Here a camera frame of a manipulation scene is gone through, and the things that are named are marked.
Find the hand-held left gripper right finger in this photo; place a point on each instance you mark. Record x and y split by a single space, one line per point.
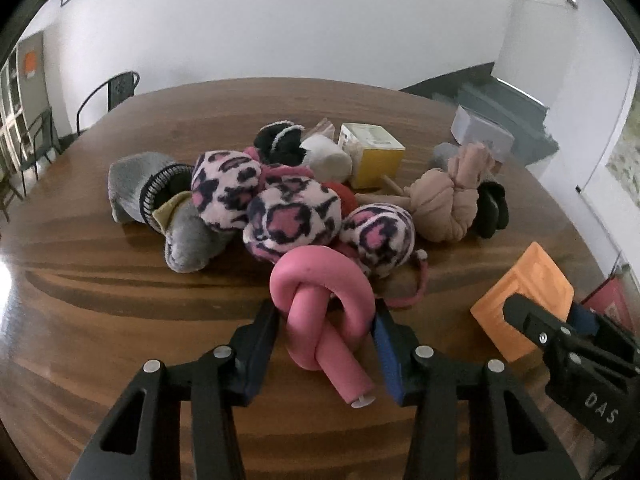
386 355

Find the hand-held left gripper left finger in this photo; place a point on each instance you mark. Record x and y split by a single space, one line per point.
260 340

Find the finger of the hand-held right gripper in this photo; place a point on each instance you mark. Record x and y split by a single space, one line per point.
525 312
582 317

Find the pink box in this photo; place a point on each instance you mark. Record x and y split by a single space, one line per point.
610 300

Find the pink knotted foam curler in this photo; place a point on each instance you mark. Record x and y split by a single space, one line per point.
320 270

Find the grey sock with yellow cuff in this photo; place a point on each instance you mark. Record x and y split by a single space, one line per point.
192 240

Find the white sock roll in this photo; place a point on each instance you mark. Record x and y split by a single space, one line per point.
327 157

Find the yellow box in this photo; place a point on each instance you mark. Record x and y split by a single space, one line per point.
375 160

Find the black sock with white trim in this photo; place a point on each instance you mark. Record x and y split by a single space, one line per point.
275 142

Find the pink hair band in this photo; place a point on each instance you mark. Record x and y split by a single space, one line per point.
422 280

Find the beige knotted stockings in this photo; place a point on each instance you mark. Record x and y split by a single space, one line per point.
442 205

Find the red fabric item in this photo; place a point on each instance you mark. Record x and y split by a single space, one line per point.
342 197

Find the grey white box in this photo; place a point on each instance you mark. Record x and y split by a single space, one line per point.
480 130

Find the grey staircase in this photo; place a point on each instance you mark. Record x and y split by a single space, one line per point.
500 100

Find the tan packet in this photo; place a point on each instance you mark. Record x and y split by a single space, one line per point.
325 127

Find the black metal chair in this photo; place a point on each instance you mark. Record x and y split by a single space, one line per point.
40 140
120 87

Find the glass panel door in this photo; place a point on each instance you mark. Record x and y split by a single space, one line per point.
30 90

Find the landscape wall scroll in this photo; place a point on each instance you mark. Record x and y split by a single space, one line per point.
625 150

